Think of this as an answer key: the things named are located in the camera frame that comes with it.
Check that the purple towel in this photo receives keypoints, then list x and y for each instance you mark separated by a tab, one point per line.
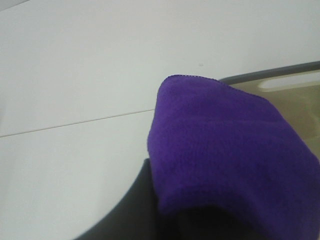
213	145

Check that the beige basket with grey rim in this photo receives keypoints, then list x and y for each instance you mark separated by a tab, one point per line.
137	217

